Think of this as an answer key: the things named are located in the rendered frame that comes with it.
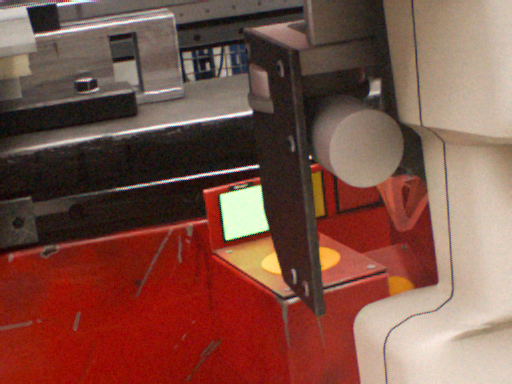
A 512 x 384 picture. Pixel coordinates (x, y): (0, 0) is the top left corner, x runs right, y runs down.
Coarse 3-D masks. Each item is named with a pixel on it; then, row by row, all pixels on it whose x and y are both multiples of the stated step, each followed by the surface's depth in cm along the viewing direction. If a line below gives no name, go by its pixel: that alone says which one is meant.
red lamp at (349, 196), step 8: (336, 176) 126; (344, 184) 127; (344, 192) 127; (352, 192) 127; (360, 192) 128; (368, 192) 128; (376, 192) 128; (344, 200) 127; (352, 200) 128; (360, 200) 128; (368, 200) 128; (376, 200) 129; (344, 208) 127
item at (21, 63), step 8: (16, 56) 140; (24, 56) 140; (0, 64) 140; (8, 64) 140; (16, 64) 140; (24, 64) 140; (0, 72) 140; (8, 72) 140; (16, 72) 141; (24, 72) 141
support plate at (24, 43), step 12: (0, 12) 138; (12, 12) 137; (24, 12) 136; (0, 24) 129; (12, 24) 128; (24, 24) 127; (0, 36) 121; (12, 36) 120; (24, 36) 119; (0, 48) 115; (12, 48) 115; (24, 48) 115
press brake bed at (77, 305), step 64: (64, 192) 135; (128, 192) 135; (192, 192) 137; (0, 256) 134; (64, 256) 136; (128, 256) 137; (192, 256) 138; (0, 320) 136; (64, 320) 138; (128, 320) 139; (192, 320) 140
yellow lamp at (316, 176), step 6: (312, 174) 125; (318, 174) 125; (312, 180) 125; (318, 180) 125; (318, 186) 126; (318, 192) 126; (318, 198) 126; (318, 204) 126; (318, 210) 126; (324, 210) 127
